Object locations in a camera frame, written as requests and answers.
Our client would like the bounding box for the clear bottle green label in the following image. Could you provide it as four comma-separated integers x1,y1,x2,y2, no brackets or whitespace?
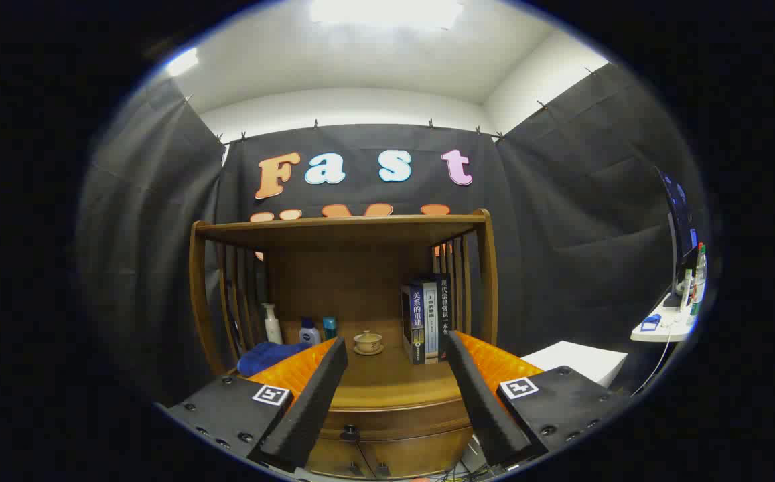
693,244,708,317

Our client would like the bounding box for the beige lidded teacup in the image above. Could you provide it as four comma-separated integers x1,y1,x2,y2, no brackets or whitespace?
352,330,385,355

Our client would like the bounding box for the white pump bottle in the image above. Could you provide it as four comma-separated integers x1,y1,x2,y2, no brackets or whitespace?
261,303,283,345

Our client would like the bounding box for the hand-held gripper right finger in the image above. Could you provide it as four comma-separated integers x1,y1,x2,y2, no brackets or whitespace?
442,329,631,469

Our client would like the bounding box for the blue towel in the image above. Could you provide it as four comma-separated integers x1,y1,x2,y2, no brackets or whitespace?
237,341,314,377

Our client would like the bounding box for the wooden drawer with black knob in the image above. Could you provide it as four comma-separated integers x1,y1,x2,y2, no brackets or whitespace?
320,400,474,444

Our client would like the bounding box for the black spine book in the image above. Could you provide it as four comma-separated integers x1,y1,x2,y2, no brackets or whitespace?
435,273,454,362

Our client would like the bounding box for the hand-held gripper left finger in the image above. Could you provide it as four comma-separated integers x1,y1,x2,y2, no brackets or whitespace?
159,336,349,473

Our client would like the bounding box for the wooden cabinet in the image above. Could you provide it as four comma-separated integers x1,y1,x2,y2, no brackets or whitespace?
188,209,500,479

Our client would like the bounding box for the white drawer unit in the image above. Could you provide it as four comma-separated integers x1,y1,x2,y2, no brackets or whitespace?
521,341,629,389

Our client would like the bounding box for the white spine book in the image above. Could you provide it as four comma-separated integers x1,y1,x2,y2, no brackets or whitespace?
423,280,440,363

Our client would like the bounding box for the computer monitor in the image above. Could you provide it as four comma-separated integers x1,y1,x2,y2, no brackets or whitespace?
658,167,699,270

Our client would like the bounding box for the wooden countertop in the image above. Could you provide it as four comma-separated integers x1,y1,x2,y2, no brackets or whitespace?
226,335,475,410

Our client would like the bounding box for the ceiling light panel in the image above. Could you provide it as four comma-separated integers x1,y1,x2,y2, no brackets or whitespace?
310,0,465,29

